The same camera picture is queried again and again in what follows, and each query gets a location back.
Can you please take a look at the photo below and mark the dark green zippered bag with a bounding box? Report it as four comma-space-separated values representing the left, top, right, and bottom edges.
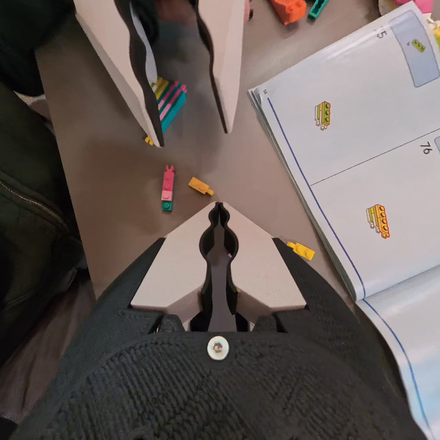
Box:
0, 82, 89, 348

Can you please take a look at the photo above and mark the dark cloth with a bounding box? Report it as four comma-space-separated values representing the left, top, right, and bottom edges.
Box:
0, 0, 78, 98

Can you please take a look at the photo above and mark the lego instruction booklet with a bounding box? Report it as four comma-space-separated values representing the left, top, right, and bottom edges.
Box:
247, 0, 440, 440

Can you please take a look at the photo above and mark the long teal lego piece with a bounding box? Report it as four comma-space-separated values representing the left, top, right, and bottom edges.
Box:
308, 0, 330, 20

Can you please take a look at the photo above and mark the yellow lego clip plate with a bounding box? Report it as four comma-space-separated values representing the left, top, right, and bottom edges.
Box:
188, 177, 215, 197
286, 241, 316, 261

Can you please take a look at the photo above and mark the pink lego bird model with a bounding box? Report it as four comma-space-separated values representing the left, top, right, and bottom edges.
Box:
378, 0, 440, 15

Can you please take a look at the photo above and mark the orange lego piece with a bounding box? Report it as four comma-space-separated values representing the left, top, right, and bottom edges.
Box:
269, 0, 307, 25

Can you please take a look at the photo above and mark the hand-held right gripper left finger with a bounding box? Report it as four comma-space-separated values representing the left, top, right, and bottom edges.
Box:
130, 202, 220, 332

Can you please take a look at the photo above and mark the lime and yellow lego piece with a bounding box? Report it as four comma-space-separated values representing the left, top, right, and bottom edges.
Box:
426, 17, 440, 49

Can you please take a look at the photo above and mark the pink and teal lego piece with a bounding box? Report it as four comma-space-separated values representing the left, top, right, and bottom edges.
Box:
161, 165, 175, 212

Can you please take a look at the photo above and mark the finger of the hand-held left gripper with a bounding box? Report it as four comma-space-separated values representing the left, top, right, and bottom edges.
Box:
73, 0, 165, 148
196, 0, 247, 135

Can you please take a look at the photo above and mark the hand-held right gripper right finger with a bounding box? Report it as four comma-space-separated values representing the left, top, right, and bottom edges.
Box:
220, 202, 307, 332

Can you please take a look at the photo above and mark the striped lego plate assembly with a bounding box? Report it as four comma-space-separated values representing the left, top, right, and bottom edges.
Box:
144, 77, 187, 146

